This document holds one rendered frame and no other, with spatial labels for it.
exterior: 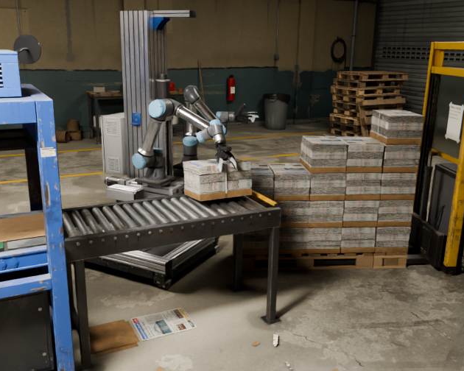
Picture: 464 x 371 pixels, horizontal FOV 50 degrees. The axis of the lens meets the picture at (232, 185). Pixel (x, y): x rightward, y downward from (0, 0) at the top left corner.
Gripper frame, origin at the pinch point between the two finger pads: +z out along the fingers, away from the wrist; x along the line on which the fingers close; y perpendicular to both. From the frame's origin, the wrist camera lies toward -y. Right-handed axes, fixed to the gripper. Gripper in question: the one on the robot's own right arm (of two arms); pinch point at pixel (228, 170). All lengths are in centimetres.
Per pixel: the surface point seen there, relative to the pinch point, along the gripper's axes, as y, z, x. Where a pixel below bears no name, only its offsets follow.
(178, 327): 55, 86, 37
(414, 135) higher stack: 5, -12, -166
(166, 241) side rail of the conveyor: 1, 38, 49
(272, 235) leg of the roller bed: 8, 45, -22
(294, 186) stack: 55, 2, -79
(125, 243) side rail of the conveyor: -1, 35, 73
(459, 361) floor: -28, 145, -103
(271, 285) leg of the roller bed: 27, 74, -22
